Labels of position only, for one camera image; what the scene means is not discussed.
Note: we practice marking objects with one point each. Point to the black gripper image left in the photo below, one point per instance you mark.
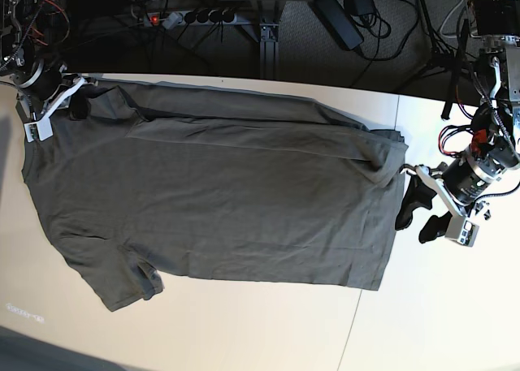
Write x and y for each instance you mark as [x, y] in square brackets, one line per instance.
[42, 81]

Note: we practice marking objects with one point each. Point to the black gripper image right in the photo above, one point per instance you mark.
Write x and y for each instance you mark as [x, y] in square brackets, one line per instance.
[461, 185]

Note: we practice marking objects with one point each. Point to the grey T-shirt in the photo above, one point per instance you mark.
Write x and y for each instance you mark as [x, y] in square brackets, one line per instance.
[214, 185]

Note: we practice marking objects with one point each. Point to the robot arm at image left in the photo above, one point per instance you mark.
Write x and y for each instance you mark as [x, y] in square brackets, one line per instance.
[32, 31]

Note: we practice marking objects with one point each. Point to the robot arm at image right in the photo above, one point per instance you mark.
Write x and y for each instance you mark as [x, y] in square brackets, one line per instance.
[484, 84]

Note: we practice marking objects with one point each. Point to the black power strip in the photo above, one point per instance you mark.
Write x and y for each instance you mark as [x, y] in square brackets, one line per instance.
[203, 17]

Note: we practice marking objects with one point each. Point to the black tripod stand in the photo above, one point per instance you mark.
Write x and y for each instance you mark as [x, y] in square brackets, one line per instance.
[430, 42]

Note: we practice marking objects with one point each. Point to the black power adapter brick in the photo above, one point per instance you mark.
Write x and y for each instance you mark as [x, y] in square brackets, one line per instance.
[338, 24]

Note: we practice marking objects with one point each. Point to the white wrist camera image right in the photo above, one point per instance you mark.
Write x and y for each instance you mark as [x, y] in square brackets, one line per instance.
[462, 230]

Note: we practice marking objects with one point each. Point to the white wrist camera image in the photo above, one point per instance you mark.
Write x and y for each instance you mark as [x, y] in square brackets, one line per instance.
[462, 230]
[39, 130]

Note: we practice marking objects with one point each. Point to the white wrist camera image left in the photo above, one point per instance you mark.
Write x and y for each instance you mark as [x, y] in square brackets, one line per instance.
[39, 130]

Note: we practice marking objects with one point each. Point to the aluminium frame post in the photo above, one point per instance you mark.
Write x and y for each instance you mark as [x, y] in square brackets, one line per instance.
[269, 51]

